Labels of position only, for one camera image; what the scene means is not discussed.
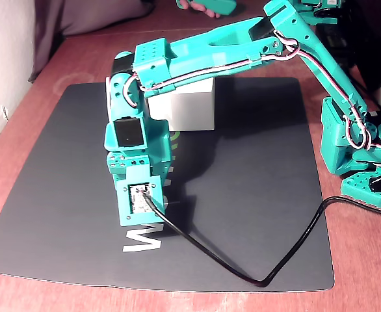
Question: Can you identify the grey fabric cushion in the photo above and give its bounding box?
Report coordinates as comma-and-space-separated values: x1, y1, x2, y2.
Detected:
27, 0, 156, 84

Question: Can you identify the black printed desk mat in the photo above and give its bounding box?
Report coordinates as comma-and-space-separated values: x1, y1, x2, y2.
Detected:
0, 77, 335, 292

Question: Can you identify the white open cardboard box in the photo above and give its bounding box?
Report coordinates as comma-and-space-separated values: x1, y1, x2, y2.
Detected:
146, 76, 217, 132

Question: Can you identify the black camera cable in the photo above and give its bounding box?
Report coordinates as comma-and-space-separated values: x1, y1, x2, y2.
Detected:
141, 190, 381, 289

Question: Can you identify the teal leader robot arm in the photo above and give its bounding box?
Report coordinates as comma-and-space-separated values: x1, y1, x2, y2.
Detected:
176, 0, 352, 26

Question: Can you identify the person's hand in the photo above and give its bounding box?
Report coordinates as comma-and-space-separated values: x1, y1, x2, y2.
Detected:
178, 0, 222, 20

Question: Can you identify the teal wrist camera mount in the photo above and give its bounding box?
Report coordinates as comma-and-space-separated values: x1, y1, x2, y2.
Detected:
116, 166, 166, 228

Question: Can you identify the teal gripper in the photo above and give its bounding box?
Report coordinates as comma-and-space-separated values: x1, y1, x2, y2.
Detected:
103, 110, 174, 211

